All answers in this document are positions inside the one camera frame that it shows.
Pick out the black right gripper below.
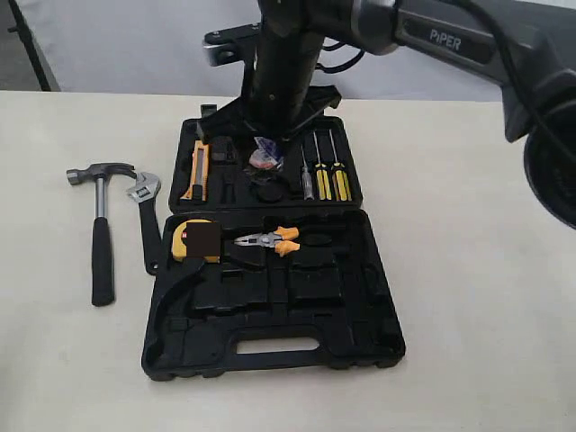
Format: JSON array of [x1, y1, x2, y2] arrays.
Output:
[[197, 26, 342, 141]]

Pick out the black electrical tape roll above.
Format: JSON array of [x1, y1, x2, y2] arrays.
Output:
[[244, 137, 284, 184]]

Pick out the adjustable wrench black handle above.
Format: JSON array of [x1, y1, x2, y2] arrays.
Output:
[[126, 172, 162, 276]]

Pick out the black plastic tool case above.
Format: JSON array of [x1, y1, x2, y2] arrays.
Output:
[[141, 115, 405, 381]]

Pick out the steel claw hammer black grip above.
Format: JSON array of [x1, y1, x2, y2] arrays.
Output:
[[66, 162, 137, 307]]

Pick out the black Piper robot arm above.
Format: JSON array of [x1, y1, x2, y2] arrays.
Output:
[[197, 1, 575, 226]]

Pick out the yellow black screwdriver left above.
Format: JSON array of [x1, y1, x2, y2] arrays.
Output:
[[312, 131, 332, 201]]

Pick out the yellow black screwdriver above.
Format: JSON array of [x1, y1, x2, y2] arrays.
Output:
[[328, 130, 352, 202], [312, 131, 332, 201]]

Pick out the yellow black screwdriver right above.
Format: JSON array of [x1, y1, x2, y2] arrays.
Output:
[[328, 130, 352, 202]]

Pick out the orange utility knife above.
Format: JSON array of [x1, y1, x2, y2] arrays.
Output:
[[180, 140, 210, 202]]

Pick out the yellow tape measure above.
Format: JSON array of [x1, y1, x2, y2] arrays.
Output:
[[171, 219, 222, 264]]

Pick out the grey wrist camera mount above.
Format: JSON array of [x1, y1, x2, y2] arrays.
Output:
[[203, 23, 260, 67]]

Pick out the clear handle tester screwdriver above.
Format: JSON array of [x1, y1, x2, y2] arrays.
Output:
[[301, 146, 314, 201]]

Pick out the pliers with orange handles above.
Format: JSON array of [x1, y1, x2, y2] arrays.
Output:
[[233, 226, 301, 257]]

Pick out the black metal stand post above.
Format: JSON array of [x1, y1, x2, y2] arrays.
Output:
[[7, 0, 54, 92]]

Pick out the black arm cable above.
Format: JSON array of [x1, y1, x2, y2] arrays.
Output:
[[458, 0, 576, 163]]

